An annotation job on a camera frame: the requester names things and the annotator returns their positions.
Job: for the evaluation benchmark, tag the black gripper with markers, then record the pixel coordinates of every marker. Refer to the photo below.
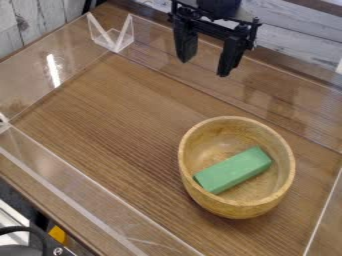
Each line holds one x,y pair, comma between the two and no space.
216,18

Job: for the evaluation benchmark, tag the green rectangular block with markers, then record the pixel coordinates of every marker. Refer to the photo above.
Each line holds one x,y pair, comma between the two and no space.
232,171

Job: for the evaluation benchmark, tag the brown wooden bowl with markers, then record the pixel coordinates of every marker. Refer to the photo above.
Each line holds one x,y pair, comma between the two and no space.
216,139

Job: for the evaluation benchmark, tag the yellow and black device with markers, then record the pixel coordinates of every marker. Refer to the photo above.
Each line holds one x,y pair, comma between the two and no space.
39,221

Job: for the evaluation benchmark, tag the clear acrylic corner bracket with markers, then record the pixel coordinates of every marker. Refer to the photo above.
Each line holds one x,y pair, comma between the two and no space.
115,40

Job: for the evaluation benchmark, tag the clear acrylic enclosure wall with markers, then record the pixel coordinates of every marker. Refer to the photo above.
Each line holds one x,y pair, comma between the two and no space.
117,196

